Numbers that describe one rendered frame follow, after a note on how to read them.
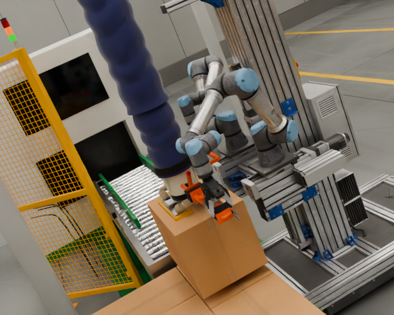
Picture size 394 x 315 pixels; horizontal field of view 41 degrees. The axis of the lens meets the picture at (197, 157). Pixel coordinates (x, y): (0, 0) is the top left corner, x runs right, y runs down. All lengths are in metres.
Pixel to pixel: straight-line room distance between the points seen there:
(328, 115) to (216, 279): 1.16
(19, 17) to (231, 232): 9.66
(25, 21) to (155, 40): 2.78
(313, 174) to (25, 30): 9.62
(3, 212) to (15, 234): 0.18
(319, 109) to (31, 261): 2.25
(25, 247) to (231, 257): 1.69
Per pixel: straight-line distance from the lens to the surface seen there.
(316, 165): 2.96
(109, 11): 2.65
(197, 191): 2.67
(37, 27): 11.94
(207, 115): 2.53
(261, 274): 2.99
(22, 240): 3.96
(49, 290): 4.12
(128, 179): 5.35
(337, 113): 3.26
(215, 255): 2.79
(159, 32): 12.33
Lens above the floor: 2.14
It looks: 18 degrees down
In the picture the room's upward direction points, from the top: 23 degrees counter-clockwise
